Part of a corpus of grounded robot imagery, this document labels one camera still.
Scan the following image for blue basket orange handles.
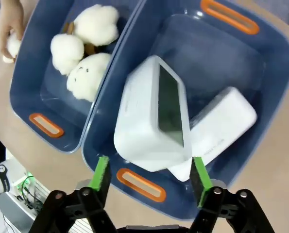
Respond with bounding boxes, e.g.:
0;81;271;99
82;0;289;220
9;0;145;154

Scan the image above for white cloud plush toy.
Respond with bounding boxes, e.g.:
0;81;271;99
6;33;22;64
66;52;112;101
72;4;120;47
50;33;85;75

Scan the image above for white digital clock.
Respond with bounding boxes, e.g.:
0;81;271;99
113;54;192;173

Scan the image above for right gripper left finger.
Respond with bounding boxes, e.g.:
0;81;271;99
29;156;116;233

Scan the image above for silver control box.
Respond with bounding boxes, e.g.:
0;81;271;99
0;169;91;233

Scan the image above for person's right hand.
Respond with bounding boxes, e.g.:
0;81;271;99
0;0;26;64

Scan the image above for white rectangular power bank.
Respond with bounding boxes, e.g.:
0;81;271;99
169;86;258;182

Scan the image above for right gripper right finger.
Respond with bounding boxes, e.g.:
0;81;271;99
189;156;276;233

